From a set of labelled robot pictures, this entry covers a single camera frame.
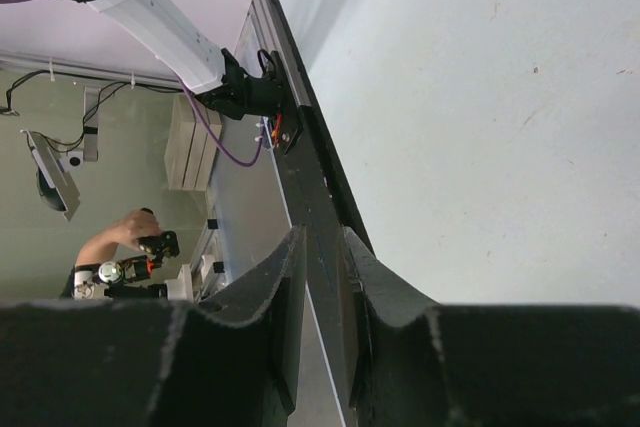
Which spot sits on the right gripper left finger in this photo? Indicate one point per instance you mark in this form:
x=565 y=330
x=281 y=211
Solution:
x=230 y=360

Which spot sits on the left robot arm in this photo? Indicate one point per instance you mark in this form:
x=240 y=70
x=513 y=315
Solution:
x=210 y=76

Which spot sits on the aluminium frame rail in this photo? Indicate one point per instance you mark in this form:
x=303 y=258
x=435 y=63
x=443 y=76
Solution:
x=266 y=26

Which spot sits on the operator hand in background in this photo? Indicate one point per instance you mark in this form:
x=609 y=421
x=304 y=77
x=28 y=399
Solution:
x=134 y=226

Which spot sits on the wooden crate in background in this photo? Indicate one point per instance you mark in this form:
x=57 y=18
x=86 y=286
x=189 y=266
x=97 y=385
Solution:
x=190 y=152

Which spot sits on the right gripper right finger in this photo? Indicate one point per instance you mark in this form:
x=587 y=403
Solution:
x=415 y=362

